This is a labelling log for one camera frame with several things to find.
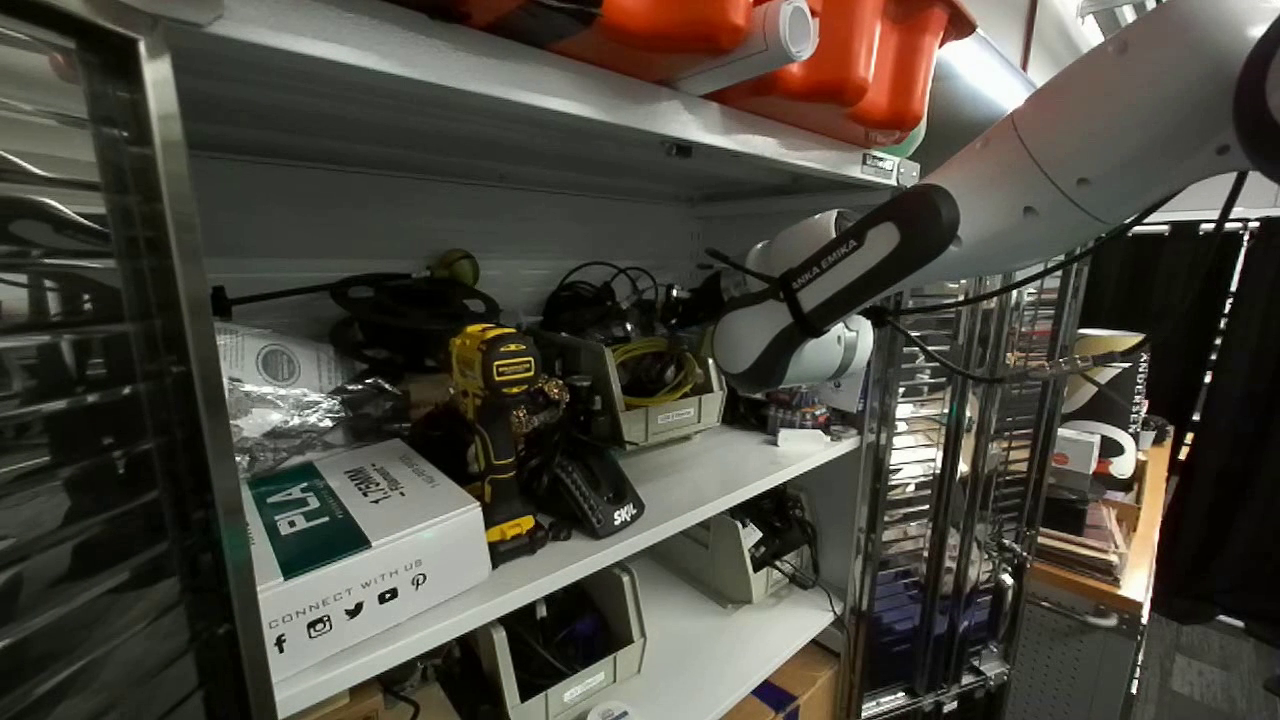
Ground long black tool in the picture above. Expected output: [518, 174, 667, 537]
[206, 244, 505, 351]

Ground white PLA filament box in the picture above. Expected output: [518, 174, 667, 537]
[240, 437, 494, 690]

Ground cardboard box with blue label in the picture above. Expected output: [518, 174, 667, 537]
[724, 640, 848, 720]

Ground white shelf unit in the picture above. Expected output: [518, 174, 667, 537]
[131, 0, 937, 720]

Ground black battery charger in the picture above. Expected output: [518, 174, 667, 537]
[526, 437, 649, 545]

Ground white electronic device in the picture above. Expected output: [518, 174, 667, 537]
[657, 505, 819, 611]

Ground white bin with black contents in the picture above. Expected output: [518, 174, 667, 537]
[481, 563, 651, 720]

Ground white plastic tube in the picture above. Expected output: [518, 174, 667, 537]
[673, 0, 819, 100]

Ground orange plastic container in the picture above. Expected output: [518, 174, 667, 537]
[435, 0, 764, 74]
[744, 0, 975, 147]

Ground clear plastic bag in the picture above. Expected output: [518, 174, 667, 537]
[217, 359, 350, 470]

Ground white round device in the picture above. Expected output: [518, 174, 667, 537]
[1051, 414, 1142, 488]

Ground black curtain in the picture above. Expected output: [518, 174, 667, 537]
[1074, 215, 1280, 632]

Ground white bin with yellow cable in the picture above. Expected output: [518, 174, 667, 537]
[595, 326, 733, 451]

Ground tangled black cables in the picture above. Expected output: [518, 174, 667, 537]
[536, 256, 695, 346]

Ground yellow black cordless drill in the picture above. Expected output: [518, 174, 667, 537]
[443, 315, 573, 566]

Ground metal wire rack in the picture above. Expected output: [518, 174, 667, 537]
[852, 256, 1092, 720]

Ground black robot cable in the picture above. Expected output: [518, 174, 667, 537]
[864, 169, 1250, 390]

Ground dark metal rack frame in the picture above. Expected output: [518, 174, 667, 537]
[0, 0, 271, 720]

